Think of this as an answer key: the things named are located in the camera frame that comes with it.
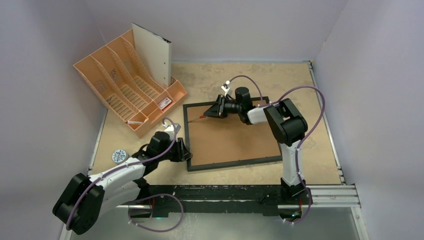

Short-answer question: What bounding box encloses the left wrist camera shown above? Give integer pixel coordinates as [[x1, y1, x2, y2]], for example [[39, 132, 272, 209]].
[[162, 122, 181, 139]]

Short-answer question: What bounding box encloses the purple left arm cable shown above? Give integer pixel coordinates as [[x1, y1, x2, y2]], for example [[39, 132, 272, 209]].
[[65, 117, 185, 233]]

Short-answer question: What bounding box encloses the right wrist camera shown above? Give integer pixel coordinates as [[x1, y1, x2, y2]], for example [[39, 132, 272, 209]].
[[221, 80, 233, 98]]

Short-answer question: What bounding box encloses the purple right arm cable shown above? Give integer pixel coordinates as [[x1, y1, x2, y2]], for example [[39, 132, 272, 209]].
[[228, 75, 326, 225]]

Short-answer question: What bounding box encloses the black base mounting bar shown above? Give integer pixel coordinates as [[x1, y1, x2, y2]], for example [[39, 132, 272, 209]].
[[117, 184, 313, 218]]

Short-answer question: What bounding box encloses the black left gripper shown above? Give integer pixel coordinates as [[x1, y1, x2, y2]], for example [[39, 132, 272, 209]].
[[157, 137, 191, 163]]

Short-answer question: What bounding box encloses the aluminium rail frame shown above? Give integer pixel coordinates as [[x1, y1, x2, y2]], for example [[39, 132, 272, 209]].
[[52, 81, 360, 235]]

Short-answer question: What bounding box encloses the peach plastic file organizer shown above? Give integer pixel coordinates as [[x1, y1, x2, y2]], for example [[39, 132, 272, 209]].
[[74, 29, 187, 138]]

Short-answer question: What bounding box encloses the black sunflower photo frame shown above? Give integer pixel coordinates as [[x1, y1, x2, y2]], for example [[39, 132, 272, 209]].
[[183, 101, 282, 172]]

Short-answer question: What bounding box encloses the white binder board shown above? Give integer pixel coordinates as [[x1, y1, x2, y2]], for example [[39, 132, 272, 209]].
[[132, 22, 172, 89]]

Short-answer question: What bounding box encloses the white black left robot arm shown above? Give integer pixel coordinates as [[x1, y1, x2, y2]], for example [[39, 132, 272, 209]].
[[52, 131, 193, 235]]

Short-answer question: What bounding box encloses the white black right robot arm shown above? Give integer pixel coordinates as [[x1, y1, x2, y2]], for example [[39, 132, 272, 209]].
[[202, 86, 308, 204]]

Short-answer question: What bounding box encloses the small red white box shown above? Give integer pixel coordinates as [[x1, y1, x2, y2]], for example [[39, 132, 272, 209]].
[[158, 97, 173, 110]]

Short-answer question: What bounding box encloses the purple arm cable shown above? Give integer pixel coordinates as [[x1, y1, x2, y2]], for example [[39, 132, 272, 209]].
[[65, 117, 185, 233], [228, 75, 326, 225]]

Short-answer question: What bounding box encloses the blue patterned tape roll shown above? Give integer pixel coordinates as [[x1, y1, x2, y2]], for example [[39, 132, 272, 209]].
[[111, 149, 129, 165]]

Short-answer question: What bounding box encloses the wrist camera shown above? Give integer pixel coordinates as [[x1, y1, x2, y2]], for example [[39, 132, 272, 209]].
[[162, 122, 181, 139], [221, 80, 233, 98]]

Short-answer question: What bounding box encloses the red white marker pen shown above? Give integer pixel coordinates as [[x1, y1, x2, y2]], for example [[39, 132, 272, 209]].
[[126, 120, 144, 125]]

